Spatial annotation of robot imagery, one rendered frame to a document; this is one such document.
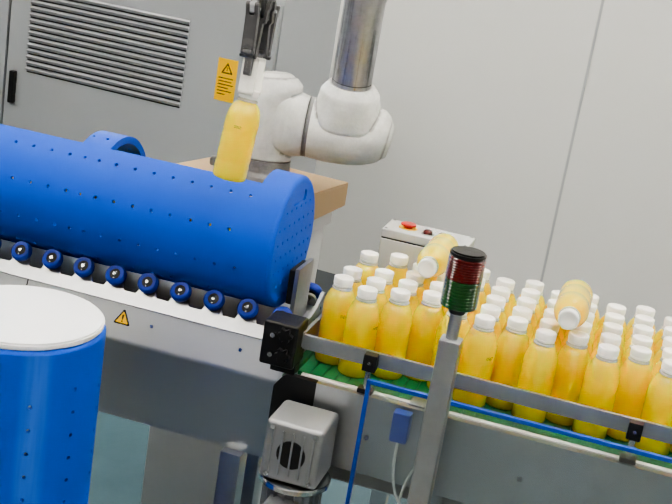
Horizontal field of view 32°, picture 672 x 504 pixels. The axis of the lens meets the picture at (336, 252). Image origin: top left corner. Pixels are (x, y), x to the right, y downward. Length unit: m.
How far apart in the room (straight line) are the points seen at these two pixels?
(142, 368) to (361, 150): 0.81
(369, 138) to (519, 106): 2.14
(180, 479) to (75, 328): 1.26
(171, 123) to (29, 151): 1.66
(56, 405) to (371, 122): 1.25
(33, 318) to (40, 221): 0.52
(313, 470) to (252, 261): 0.44
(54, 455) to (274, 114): 1.20
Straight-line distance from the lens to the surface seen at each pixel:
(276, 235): 2.30
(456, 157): 5.07
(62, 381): 1.96
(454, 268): 1.95
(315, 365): 2.32
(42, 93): 4.42
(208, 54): 4.04
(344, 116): 2.87
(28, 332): 1.97
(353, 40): 2.83
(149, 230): 2.39
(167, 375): 2.49
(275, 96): 2.90
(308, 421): 2.18
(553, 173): 4.98
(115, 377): 2.56
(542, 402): 2.19
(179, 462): 3.18
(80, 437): 2.05
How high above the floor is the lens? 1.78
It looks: 17 degrees down
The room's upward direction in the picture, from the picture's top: 9 degrees clockwise
